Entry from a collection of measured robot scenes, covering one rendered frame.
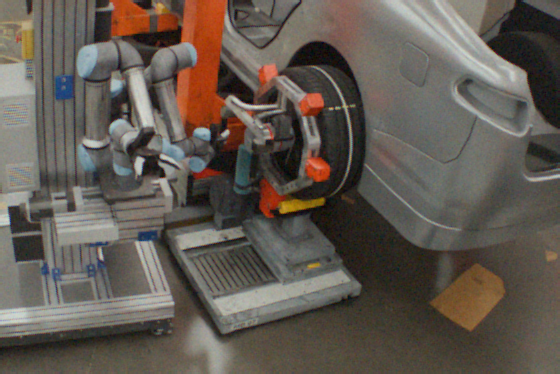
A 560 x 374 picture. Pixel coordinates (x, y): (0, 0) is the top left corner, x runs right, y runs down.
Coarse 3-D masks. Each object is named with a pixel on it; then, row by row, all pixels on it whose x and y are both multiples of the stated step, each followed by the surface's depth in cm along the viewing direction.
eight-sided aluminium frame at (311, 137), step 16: (272, 80) 304; (288, 80) 302; (256, 96) 321; (288, 96) 294; (304, 96) 289; (256, 112) 325; (304, 128) 286; (304, 144) 288; (304, 160) 291; (272, 176) 323; (304, 176) 294; (288, 192) 311
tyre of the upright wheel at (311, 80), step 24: (288, 72) 307; (312, 72) 300; (336, 72) 304; (336, 96) 292; (264, 120) 336; (336, 120) 287; (360, 120) 294; (336, 144) 288; (360, 144) 295; (336, 168) 293; (360, 168) 301; (312, 192) 305; (336, 192) 311
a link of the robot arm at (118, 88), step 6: (114, 84) 291; (120, 84) 292; (114, 90) 288; (120, 90) 291; (126, 90) 295; (114, 96) 289; (120, 96) 292; (126, 96) 296; (114, 102) 291; (120, 102) 294; (126, 102) 298; (114, 108) 293; (120, 108) 297
